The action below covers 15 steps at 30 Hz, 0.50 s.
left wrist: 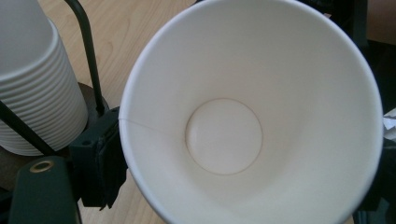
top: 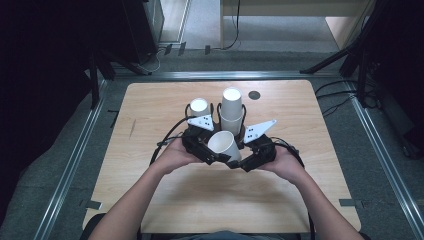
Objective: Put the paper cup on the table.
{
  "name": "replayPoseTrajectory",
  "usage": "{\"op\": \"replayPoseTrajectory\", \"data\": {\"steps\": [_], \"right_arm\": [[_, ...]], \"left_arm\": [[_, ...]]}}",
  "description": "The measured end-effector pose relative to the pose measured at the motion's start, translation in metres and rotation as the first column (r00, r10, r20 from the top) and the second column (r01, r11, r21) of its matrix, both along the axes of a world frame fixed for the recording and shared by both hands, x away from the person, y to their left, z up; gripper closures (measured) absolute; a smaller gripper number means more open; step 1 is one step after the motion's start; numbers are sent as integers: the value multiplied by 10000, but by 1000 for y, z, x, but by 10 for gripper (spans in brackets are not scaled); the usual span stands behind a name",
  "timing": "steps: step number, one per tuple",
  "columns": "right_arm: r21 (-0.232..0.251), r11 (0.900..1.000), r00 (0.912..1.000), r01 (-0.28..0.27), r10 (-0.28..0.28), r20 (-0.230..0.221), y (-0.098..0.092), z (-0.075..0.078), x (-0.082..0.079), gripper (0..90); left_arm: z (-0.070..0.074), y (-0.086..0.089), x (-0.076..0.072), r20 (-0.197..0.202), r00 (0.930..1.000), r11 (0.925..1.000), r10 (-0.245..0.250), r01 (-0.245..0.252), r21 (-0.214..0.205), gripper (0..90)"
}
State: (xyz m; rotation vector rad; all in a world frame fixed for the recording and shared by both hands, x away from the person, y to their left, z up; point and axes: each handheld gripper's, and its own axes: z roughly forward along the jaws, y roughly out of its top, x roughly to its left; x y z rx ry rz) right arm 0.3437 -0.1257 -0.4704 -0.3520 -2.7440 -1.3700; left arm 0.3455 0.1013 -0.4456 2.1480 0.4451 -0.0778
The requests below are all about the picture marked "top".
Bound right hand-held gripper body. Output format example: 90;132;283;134
239;119;278;173

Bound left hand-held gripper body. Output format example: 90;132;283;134
181;114;216;166

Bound white paper cup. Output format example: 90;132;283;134
220;87;244;122
189;97;212;118
219;113;244;137
207;130;243;163

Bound brown cup rack with black wires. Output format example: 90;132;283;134
184;101;249;143

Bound person's right hand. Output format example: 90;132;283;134
258;144;304;185

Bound person's left hand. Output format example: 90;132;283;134
155;137;203;175

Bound black metal stand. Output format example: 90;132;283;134
87;49;117;110

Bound black cabinet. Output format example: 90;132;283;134
120;0;165;65

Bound black tripod stand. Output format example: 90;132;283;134
299;0;391;108

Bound light wooden desk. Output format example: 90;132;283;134
219;0;378;50

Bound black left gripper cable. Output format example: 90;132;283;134
149;115;195;167

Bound metal floor rail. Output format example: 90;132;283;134
32;79;110;240
113;70;342;82
345;81;424;240

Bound white floor cable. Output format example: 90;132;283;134
139;46;168;75

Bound black floor cables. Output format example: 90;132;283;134
314;78;381;118

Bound black hanging cable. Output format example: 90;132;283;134
222;0;242;52

